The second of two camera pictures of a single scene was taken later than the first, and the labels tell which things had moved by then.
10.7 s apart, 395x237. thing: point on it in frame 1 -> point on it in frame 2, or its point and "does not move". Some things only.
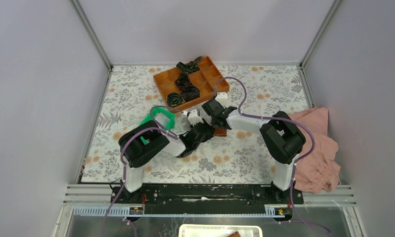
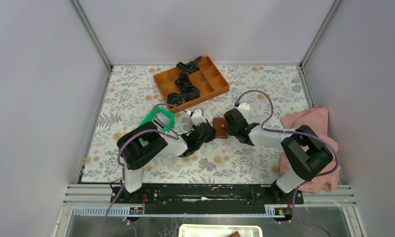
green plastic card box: (169, 115) does not move
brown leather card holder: (220, 132) does not move
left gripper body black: (206, 137) does not move
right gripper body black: (214, 119) -> (231, 131)
